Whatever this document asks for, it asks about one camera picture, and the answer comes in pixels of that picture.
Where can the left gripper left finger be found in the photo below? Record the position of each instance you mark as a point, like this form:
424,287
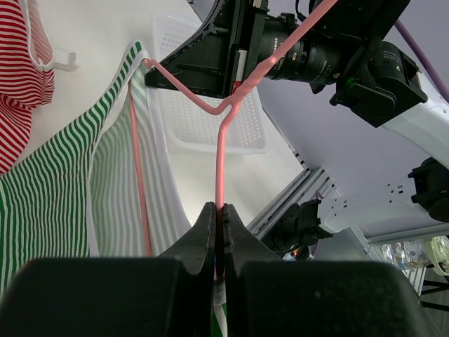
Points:
196,248

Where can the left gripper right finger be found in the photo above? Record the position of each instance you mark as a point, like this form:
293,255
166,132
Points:
240,245

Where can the pink wire hanger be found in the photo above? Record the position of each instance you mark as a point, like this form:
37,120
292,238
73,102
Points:
234,101

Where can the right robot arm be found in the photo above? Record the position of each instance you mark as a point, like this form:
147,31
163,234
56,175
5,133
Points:
338,43

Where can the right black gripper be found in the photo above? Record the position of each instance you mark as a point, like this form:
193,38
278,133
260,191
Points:
215,63

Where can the red striped tank top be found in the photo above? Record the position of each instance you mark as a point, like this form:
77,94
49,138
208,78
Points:
27,76

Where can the white metal clothes rack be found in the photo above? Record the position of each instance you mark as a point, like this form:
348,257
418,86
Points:
60,60

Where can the aluminium mounting rail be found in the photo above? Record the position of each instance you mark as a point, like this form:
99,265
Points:
302,188

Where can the green striped tank top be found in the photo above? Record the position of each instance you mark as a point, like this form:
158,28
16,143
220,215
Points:
84,219

